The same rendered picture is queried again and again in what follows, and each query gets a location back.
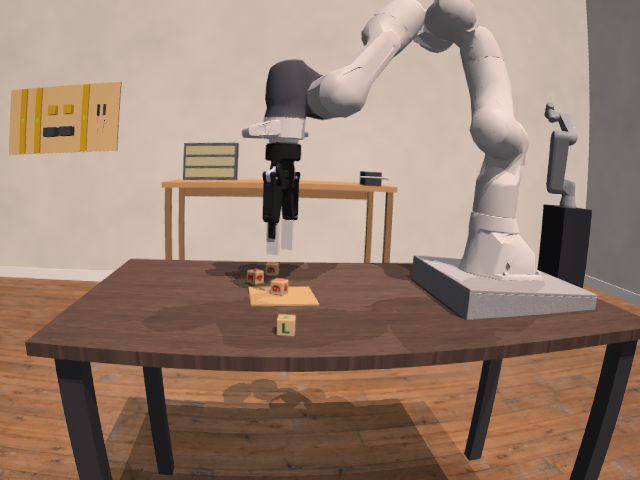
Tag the peach flat mat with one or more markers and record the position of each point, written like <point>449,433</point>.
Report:
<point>296,296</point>

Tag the tan letter block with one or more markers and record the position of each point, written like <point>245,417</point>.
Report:
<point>255,276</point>
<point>286,325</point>
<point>272,268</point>
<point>279,287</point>

